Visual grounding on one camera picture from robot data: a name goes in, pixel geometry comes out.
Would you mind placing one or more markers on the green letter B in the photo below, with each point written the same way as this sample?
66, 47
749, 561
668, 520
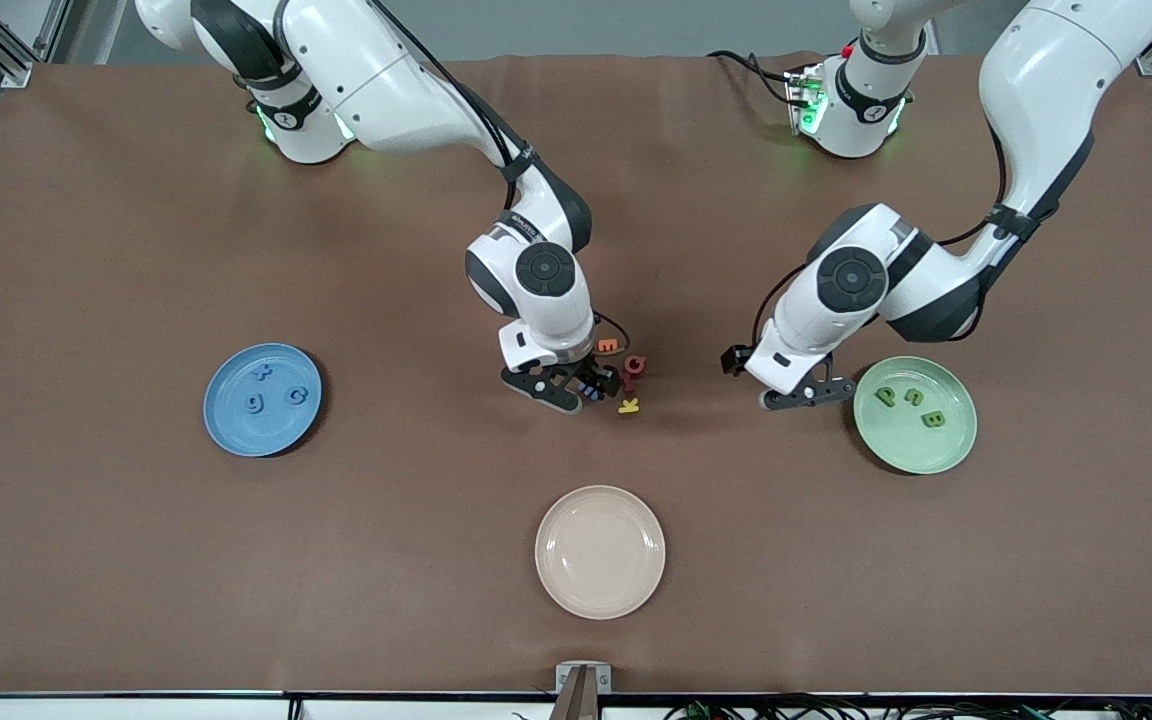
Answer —
933, 419

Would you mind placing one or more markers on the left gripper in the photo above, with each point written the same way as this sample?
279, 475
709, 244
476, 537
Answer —
729, 360

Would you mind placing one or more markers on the blue capital letter G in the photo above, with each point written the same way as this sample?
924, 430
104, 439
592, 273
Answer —
292, 396

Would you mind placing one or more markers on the blue plate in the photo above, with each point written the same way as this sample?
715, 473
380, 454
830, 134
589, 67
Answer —
271, 435

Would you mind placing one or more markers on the grey camera stand post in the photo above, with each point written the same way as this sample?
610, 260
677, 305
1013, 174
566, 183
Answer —
576, 700

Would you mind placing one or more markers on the blue lowercase letter g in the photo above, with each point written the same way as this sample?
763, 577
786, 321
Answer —
254, 403

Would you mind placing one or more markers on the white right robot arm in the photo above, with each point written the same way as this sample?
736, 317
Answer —
376, 80

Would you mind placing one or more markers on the green letter p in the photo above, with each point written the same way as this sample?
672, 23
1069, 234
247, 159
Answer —
886, 397

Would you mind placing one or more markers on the red letter Q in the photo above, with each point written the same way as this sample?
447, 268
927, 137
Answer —
631, 357

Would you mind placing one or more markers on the beige plate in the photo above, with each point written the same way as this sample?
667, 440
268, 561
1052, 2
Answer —
600, 552

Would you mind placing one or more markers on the silver camera stand bracket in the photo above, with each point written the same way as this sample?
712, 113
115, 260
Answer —
566, 675

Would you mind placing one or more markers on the light green plate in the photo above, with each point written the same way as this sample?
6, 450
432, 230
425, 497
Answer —
911, 450

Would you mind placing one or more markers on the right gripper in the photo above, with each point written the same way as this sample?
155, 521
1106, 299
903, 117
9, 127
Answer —
597, 374

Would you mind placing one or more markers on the blue letter m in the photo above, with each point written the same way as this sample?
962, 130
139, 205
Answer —
592, 390

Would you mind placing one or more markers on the brown paper table cover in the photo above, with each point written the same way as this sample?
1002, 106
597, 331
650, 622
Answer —
136, 560

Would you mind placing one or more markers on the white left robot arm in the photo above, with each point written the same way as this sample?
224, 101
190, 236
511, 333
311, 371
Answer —
1046, 90

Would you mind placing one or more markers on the yellow letter K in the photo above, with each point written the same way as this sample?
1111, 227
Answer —
628, 405

